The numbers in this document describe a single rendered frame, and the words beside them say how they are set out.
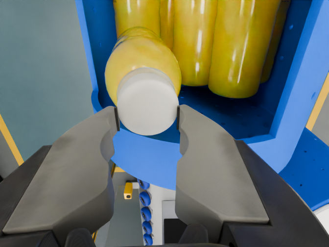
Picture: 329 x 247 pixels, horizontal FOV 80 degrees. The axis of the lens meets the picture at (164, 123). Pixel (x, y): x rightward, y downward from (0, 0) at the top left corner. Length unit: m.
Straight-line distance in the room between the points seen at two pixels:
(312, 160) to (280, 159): 0.58
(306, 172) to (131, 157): 0.65
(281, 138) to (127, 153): 0.15
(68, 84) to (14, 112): 0.51
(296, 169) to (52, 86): 1.51
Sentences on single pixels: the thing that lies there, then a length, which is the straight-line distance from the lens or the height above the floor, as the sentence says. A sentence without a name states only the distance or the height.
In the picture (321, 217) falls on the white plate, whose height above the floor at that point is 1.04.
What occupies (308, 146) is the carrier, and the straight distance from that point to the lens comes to 0.86.
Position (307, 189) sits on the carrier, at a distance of 0.75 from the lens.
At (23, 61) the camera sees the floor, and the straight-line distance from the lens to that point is 1.68.
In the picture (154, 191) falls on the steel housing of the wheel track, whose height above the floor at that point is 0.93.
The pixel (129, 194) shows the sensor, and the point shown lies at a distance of 0.67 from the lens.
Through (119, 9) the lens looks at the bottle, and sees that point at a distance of 0.31.
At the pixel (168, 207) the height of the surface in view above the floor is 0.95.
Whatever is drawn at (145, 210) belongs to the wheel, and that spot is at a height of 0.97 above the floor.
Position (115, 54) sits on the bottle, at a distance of 0.17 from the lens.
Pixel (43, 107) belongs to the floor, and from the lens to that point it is 1.76.
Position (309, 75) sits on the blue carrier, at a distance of 0.19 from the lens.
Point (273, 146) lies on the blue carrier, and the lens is 0.21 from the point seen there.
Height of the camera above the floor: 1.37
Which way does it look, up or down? 59 degrees down
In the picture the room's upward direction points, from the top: 178 degrees clockwise
